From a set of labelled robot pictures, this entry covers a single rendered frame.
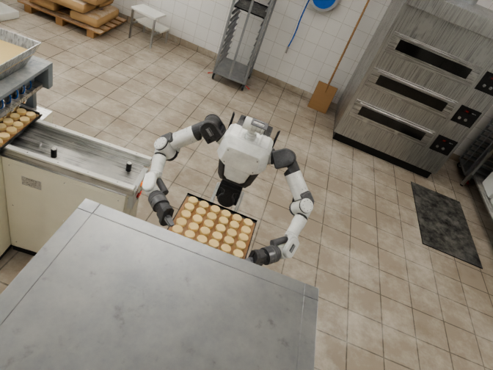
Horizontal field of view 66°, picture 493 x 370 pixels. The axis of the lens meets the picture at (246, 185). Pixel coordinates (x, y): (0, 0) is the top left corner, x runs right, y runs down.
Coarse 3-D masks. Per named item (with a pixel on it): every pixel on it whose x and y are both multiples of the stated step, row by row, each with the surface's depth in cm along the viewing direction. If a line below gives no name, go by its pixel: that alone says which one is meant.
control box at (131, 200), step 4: (144, 168) 232; (144, 172) 230; (140, 176) 226; (144, 176) 227; (136, 180) 223; (140, 180) 224; (136, 184) 220; (140, 184) 224; (136, 188) 218; (140, 188) 228; (128, 196) 217; (128, 200) 219; (132, 200) 218; (128, 204) 221; (132, 204) 221
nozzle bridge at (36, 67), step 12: (36, 60) 221; (24, 72) 208; (36, 72) 212; (48, 72) 224; (0, 84) 194; (12, 84) 197; (36, 84) 226; (48, 84) 229; (0, 96) 187; (12, 96) 212; (24, 96) 214; (36, 96) 240; (12, 108) 206
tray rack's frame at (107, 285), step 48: (48, 240) 63; (96, 240) 66; (144, 240) 69; (192, 240) 73; (48, 288) 57; (96, 288) 60; (144, 288) 62; (192, 288) 65; (240, 288) 68; (288, 288) 71; (0, 336) 50; (48, 336) 52; (96, 336) 54; (144, 336) 56; (192, 336) 59; (240, 336) 61; (288, 336) 64
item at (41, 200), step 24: (24, 144) 216; (48, 144) 222; (72, 144) 228; (24, 168) 207; (96, 168) 219; (120, 168) 226; (24, 192) 219; (48, 192) 216; (72, 192) 214; (96, 192) 211; (24, 216) 231; (48, 216) 228; (24, 240) 245
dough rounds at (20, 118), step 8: (16, 112) 224; (24, 112) 224; (32, 112) 225; (0, 120) 213; (8, 120) 214; (16, 120) 219; (24, 120) 218; (0, 128) 208; (8, 128) 209; (16, 128) 211; (0, 136) 203; (8, 136) 205; (0, 144) 200
